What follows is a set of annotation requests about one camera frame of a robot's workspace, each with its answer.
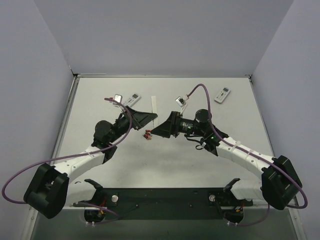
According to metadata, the white remote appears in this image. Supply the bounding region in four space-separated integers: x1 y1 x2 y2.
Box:
214 87 231 104
122 93 141 108
151 96 159 128

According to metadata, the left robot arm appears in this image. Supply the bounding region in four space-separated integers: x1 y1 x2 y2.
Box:
23 106 158 219

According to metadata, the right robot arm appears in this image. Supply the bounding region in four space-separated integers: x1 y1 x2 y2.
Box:
151 109 302 210

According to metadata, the red battery lower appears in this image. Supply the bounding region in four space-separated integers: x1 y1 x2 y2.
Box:
143 133 152 140

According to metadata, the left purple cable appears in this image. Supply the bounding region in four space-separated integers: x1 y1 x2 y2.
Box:
1 97 133 205

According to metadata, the purple cable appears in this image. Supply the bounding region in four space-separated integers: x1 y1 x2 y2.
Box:
1 97 133 205
184 84 308 227

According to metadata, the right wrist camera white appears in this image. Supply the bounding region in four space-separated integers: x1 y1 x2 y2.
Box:
175 95 189 114

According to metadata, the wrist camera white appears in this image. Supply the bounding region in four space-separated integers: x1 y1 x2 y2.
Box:
111 94 123 107
175 95 189 114

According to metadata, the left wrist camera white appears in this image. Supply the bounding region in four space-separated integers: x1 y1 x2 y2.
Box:
111 94 123 107

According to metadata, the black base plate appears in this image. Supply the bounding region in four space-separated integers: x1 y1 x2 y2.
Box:
88 187 243 220

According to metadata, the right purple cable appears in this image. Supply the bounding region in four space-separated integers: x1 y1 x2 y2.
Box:
184 84 308 227

